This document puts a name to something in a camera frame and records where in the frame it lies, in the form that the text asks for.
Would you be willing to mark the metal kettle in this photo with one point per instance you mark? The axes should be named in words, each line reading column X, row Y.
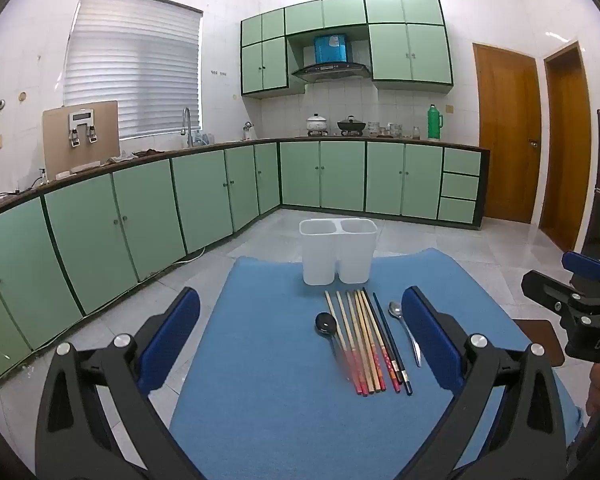
column 248, row 132

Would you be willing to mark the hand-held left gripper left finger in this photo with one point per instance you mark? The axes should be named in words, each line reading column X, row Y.
column 172, row 335

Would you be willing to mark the blue mat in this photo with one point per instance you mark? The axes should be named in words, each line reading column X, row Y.
column 260, row 360

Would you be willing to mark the black range hood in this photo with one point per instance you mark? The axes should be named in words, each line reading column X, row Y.
column 330, row 71

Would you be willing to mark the white window blind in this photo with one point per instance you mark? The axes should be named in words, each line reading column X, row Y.
column 130, row 70

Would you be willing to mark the black chopstick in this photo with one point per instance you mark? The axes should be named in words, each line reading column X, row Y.
column 380, row 310
column 386, row 337

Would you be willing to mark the white cooking pot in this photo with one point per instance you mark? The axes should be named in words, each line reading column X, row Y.
column 316, row 124

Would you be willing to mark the silver metal spoon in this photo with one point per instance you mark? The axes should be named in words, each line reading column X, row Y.
column 395, row 309

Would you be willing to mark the black wok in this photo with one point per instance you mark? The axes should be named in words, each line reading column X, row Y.
column 351, row 125

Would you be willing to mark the green thermos flask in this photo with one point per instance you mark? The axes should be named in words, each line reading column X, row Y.
column 434, row 125

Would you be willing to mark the closed wooden door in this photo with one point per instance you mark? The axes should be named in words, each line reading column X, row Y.
column 505, row 135

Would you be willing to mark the wooden door with frame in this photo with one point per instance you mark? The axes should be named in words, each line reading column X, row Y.
column 570, row 160

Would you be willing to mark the white mounted device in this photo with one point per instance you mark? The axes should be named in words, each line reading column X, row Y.
column 82, row 116

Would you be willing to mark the brown cloth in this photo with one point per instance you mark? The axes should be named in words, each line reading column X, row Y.
column 147, row 152

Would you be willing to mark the stacked white bowls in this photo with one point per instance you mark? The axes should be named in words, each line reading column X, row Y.
column 373, row 128

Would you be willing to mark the brown cardboard board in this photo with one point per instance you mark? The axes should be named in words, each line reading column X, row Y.
column 55, row 145

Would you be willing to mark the green upper kitchen cabinets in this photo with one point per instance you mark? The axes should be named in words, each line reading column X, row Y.
column 410, row 50

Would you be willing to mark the white two-compartment utensil holder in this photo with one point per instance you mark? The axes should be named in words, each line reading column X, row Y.
column 320, row 260

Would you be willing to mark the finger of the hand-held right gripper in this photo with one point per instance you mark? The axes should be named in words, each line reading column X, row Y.
column 585, row 263
column 545, row 287

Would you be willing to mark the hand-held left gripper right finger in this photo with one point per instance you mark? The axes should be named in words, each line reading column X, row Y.
column 430, row 340

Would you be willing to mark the blue water heater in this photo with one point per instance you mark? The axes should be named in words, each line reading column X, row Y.
column 330, row 49

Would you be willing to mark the black spoon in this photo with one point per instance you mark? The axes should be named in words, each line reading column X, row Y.
column 325, row 323

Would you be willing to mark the metal sink faucet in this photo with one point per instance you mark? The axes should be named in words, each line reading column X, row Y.
column 186, row 120

